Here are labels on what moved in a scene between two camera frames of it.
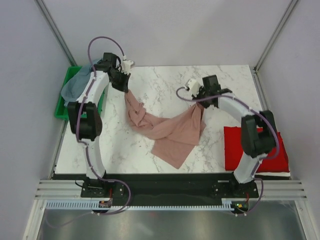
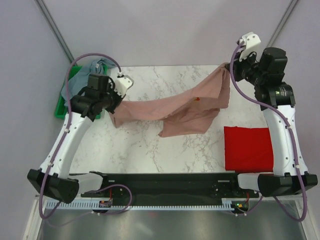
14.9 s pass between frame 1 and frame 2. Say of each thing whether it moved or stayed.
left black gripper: moved
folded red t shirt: stayed
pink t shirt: moved
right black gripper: moved
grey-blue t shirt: stayed
